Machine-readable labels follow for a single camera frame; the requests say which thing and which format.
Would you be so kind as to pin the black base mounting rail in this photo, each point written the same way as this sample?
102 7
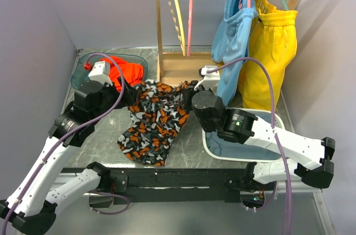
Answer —
180 185

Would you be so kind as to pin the teal plastic bin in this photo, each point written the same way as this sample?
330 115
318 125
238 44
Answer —
80 75

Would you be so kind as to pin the light blue shorts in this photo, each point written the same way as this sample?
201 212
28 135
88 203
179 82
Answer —
231 42

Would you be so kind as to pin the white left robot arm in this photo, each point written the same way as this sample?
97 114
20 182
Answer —
34 205

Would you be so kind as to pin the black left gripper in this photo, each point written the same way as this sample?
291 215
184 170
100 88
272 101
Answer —
129 98

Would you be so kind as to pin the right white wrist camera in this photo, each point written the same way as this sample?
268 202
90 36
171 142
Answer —
210 77

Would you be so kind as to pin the yellow shorts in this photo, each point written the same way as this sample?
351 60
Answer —
272 46

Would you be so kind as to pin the orange shorts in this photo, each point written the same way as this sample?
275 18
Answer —
132 72

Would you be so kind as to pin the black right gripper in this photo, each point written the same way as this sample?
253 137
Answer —
188 93

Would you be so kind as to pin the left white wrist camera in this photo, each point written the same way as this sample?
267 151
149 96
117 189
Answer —
99 72

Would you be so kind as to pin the camouflage patterned shorts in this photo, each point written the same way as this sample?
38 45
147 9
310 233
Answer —
157 118

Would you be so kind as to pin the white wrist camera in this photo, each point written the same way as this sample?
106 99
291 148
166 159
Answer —
99 72
210 77

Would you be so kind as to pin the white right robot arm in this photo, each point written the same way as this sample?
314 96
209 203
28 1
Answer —
305 159

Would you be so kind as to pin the yellow hanger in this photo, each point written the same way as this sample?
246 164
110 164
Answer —
178 23

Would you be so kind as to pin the grey-blue cloth in basket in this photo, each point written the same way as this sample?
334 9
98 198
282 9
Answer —
222 149

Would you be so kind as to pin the wooden clothes rack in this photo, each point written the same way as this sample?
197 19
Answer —
175 67

